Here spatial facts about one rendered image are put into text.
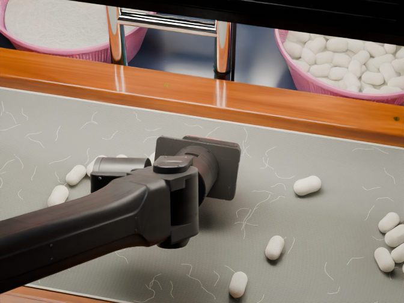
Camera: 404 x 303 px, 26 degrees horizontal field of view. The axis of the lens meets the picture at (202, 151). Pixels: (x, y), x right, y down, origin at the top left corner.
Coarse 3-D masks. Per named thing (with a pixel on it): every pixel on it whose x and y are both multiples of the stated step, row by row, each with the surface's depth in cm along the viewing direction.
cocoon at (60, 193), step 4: (56, 188) 110; (60, 188) 110; (64, 188) 110; (52, 192) 110; (56, 192) 110; (60, 192) 110; (64, 192) 110; (68, 192) 111; (52, 196) 109; (56, 196) 109; (60, 196) 109; (64, 196) 110; (48, 200) 109; (52, 200) 109; (56, 200) 109; (60, 200) 109; (64, 200) 110; (48, 204) 109; (52, 204) 109
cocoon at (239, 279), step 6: (234, 276) 102; (240, 276) 102; (246, 276) 103; (234, 282) 102; (240, 282) 102; (246, 282) 102; (234, 288) 101; (240, 288) 101; (234, 294) 101; (240, 294) 101
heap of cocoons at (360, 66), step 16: (288, 32) 132; (304, 32) 130; (288, 48) 128; (304, 48) 128; (320, 48) 129; (336, 48) 129; (352, 48) 129; (368, 48) 128; (384, 48) 129; (400, 48) 131; (304, 64) 126; (320, 64) 128; (336, 64) 127; (352, 64) 126; (368, 64) 128; (384, 64) 126; (400, 64) 126; (320, 80) 124; (336, 80) 126; (352, 80) 124; (368, 80) 125; (384, 80) 125; (400, 80) 124
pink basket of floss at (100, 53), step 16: (0, 0) 135; (0, 16) 134; (128, 32) 126; (144, 32) 133; (16, 48) 132; (32, 48) 125; (48, 48) 124; (80, 48) 124; (96, 48) 125; (128, 48) 131
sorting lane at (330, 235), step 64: (0, 128) 119; (64, 128) 119; (128, 128) 119; (192, 128) 119; (256, 128) 119; (0, 192) 112; (256, 192) 112; (320, 192) 112; (384, 192) 112; (128, 256) 106; (192, 256) 106; (256, 256) 106; (320, 256) 106
